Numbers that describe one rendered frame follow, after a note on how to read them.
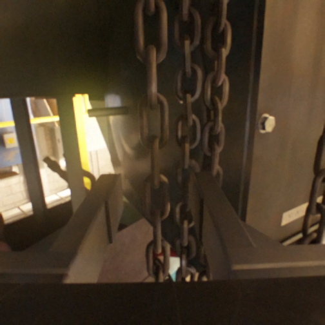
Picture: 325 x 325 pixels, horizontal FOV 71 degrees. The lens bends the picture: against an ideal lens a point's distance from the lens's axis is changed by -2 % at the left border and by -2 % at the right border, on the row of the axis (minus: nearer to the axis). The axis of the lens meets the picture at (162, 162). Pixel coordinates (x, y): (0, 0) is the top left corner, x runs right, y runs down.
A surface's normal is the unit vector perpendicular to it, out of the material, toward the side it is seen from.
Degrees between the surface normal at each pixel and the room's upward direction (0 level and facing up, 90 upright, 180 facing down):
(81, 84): 90
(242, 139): 90
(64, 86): 90
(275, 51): 90
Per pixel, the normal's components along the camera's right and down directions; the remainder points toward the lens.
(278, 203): 0.49, 0.25
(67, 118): 0.75, 0.18
